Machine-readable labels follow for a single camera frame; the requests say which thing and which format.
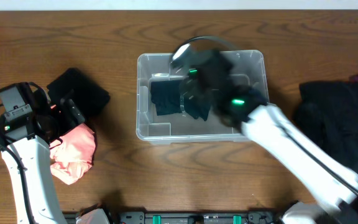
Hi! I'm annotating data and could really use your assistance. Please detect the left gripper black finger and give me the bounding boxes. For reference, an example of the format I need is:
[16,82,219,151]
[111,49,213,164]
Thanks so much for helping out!
[60,98,86,126]
[50,107,61,128]

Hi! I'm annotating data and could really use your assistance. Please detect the black garment with tape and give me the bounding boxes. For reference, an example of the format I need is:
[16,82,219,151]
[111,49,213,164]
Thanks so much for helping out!
[47,68,110,118]

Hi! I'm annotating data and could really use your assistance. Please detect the pink garment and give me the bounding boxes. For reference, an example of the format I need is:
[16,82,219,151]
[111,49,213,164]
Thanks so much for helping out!
[49,124,96,185]

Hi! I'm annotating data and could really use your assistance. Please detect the large black garment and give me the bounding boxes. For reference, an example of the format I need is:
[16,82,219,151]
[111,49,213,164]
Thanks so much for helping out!
[293,81,358,173]

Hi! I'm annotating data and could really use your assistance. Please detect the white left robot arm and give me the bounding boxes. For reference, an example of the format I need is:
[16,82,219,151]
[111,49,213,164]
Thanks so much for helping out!
[0,82,85,223]

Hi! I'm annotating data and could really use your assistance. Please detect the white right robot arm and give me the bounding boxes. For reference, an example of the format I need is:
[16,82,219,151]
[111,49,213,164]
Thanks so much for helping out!
[186,49,358,212]

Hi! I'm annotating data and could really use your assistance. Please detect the clear plastic storage bin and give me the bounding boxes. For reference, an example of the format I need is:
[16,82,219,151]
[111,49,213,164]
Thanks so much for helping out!
[135,50,269,145]

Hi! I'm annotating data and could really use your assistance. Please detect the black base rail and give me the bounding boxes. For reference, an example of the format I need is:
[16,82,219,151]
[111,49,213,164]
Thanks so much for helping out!
[62,210,358,224]

